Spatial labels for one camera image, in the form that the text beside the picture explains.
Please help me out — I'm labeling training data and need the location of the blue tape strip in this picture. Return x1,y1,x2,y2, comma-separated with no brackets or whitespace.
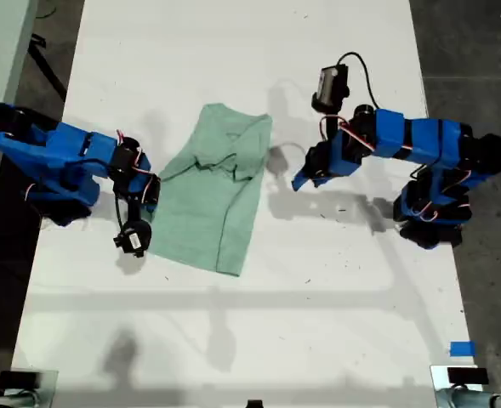
449,341,475,357

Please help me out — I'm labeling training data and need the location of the black stand leg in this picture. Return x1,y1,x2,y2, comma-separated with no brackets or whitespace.
27,36,69,105

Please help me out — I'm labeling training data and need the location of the black and grey camera box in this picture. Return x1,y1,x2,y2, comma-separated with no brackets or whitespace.
311,64,351,114

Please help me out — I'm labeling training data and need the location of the pale green t-shirt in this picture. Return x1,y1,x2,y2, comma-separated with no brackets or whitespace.
145,103,274,278

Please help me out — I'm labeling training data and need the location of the thin floor cable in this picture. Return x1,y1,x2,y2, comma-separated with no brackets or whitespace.
35,0,60,20

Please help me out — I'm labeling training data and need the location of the grey metal clamp plate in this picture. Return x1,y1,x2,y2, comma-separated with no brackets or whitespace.
430,364,489,408
9,368,60,408

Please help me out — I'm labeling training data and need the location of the grey metal pipe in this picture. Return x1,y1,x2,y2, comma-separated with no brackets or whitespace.
0,391,41,408
435,387,501,408

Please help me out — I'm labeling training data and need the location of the thin black camera cable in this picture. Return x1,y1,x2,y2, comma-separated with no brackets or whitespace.
65,156,126,235

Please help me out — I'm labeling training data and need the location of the small black box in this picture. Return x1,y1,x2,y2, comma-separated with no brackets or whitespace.
447,367,489,383
0,371,43,390

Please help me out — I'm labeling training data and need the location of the black camera stalk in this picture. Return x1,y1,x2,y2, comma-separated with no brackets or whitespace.
320,110,340,145
126,195,144,226

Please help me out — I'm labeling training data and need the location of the black camera box white label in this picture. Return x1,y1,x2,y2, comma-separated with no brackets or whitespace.
112,218,154,258

